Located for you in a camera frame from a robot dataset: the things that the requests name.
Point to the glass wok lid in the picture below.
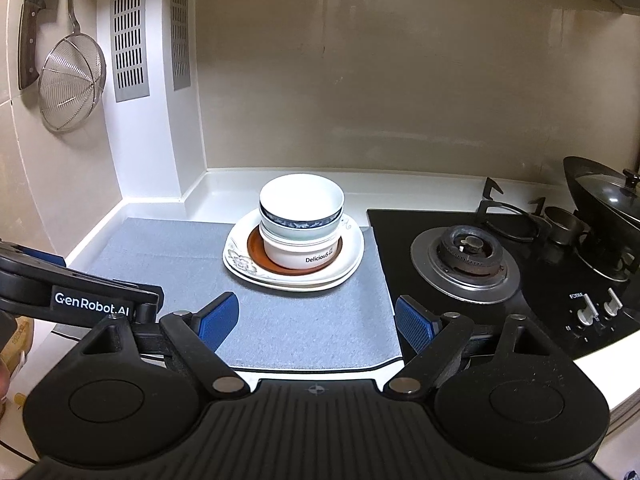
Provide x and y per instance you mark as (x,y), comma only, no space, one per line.
(610,200)

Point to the white stove knob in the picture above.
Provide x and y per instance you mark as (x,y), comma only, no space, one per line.
(586,312)
(612,305)

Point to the wide metal vent grille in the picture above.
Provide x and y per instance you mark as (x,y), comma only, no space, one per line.
(130,30)

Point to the black pan support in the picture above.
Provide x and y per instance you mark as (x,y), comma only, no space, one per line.
(487,194)

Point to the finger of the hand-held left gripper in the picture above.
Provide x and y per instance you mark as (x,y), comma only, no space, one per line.
(45,261)

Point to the black wok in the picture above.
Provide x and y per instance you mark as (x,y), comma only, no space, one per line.
(600,245)

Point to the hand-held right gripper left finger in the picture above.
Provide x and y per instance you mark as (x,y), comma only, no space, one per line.
(220,316)

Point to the brown round plate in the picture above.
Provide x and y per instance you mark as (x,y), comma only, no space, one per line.
(255,252)

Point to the metal mesh strainer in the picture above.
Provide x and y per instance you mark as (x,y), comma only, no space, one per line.
(70,85)

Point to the black glass gas stove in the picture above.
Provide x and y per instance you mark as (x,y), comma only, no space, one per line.
(390,240)

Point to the grey stove burner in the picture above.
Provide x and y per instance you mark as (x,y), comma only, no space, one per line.
(470,255)

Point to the cream ridged bowl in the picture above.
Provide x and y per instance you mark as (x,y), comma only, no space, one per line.
(285,257)

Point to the wooden cutting board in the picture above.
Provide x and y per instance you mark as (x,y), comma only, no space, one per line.
(22,345)

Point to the grey drying mat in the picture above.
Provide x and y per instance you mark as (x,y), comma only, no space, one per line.
(150,260)

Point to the white bowl with blue pattern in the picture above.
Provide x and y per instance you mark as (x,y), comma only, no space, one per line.
(300,195)

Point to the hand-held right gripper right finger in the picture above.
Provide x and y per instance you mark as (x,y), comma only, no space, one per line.
(417,322)

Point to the narrow metal vent grille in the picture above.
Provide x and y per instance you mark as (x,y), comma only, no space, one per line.
(181,25)

